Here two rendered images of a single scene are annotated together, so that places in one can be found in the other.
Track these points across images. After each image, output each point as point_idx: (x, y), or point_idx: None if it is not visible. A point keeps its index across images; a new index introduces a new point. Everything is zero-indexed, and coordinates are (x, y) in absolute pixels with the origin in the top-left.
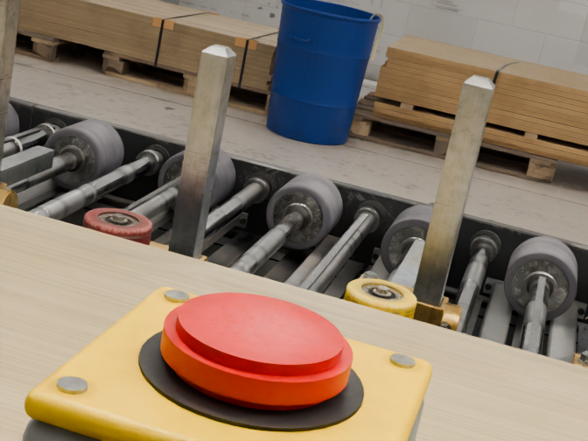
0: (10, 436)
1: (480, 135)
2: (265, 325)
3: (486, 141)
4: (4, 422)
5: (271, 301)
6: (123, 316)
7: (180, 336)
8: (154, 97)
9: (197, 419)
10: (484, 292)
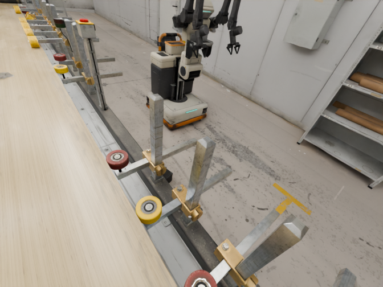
0: (7, 121)
1: None
2: (83, 19)
3: None
4: (1, 123)
5: (80, 19)
6: (84, 23)
7: (86, 20)
8: None
9: (89, 21)
10: None
